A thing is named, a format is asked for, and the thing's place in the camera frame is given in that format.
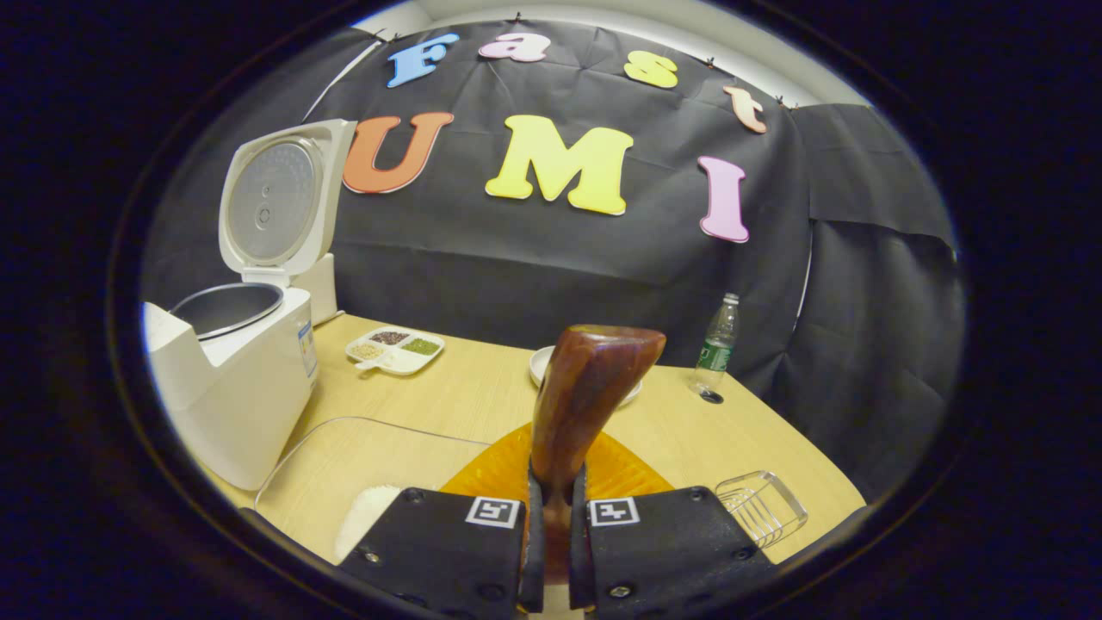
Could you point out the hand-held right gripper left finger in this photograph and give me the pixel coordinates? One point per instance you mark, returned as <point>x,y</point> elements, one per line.
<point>448,551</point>

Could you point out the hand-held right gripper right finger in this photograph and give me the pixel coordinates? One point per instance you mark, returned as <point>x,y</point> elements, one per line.
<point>671,551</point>

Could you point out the brown wooden spoon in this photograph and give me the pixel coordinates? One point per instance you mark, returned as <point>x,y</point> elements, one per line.
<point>594,387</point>

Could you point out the white rice cooker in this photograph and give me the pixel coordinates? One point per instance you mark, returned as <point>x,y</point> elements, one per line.
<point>241,396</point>

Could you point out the clear plastic tray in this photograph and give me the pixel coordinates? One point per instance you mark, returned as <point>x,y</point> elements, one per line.
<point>379,452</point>

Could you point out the small dark table grommet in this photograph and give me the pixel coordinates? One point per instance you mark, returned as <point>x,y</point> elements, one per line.
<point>711,396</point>

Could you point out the white divided dish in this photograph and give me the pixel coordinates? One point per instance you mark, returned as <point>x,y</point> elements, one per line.
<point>405,362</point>

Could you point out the green mung beans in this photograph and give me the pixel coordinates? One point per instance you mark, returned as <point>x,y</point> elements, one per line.
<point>421,346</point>

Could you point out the white round plate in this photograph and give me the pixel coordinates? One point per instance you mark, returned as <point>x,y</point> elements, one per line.
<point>541,366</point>

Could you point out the green label water bottle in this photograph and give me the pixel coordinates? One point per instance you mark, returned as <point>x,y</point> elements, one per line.
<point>716,344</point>

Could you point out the pale yellow grains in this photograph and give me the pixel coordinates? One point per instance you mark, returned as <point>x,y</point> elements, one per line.
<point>368,351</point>

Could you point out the dark red beans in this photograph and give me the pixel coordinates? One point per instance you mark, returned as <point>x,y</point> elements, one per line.
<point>389,337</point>

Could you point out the black backdrop cloth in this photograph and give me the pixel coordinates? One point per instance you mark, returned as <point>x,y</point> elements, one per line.
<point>560,275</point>

